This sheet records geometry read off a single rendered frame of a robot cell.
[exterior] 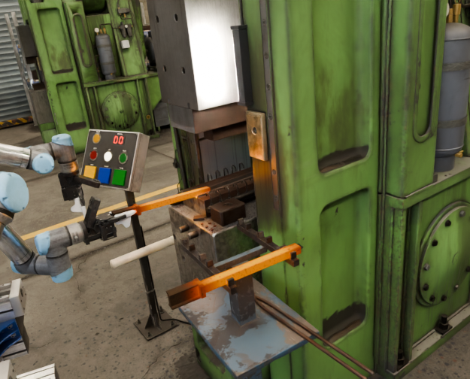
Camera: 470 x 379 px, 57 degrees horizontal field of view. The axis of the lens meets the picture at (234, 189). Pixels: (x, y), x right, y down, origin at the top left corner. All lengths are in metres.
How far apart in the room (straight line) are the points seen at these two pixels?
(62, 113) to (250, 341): 5.46
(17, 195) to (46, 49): 5.11
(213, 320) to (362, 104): 0.94
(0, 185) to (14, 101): 8.22
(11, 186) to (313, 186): 0.95
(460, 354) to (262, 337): 1.39
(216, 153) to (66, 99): 4.66
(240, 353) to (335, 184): 0.68
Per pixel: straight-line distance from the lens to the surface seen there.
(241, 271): 1.21
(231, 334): 1.43
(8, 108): 9.57
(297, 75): 1.41
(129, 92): 6.63
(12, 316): 1.94
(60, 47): 6.51
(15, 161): 1.76
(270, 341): 1.39
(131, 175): 2.11
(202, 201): 1.78
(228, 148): 2.10
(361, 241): 1.92
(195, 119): 1.67
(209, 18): 1.63
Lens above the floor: 1.69
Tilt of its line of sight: 22 degrees down
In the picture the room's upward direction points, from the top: 6 degrees counter-clockwise
